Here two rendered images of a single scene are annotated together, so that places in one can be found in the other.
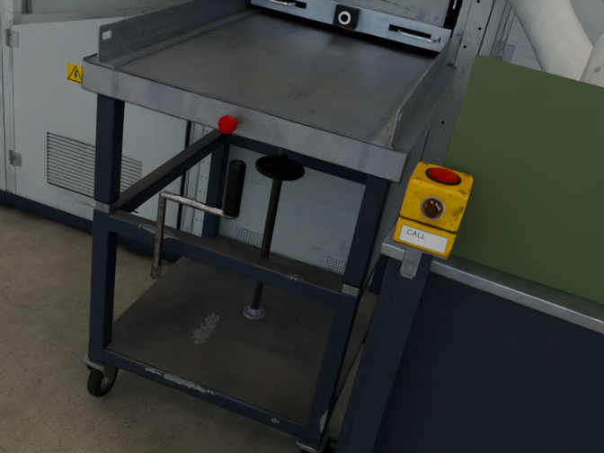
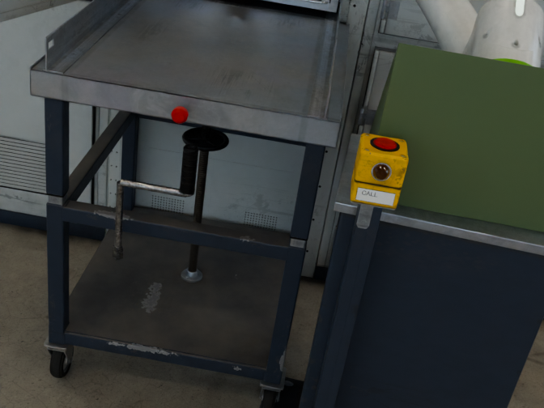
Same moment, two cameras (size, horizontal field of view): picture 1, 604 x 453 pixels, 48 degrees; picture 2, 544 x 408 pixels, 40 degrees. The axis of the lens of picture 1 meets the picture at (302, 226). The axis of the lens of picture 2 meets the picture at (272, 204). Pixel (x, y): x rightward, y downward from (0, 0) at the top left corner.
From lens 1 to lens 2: 35 cm
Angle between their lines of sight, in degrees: 10
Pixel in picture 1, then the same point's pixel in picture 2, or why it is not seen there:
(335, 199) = (248, 157)
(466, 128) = (394, 101)
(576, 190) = (485, 140)
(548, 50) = (437, 14)
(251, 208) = (165, 176)
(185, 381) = (149, 348)
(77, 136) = not seen: outside the picture
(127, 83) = (76, 86)
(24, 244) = not seen: outside the picture
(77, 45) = not seen: outside the picture
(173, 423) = (137, 389)
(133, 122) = (36, 107)
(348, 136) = (287, 112)
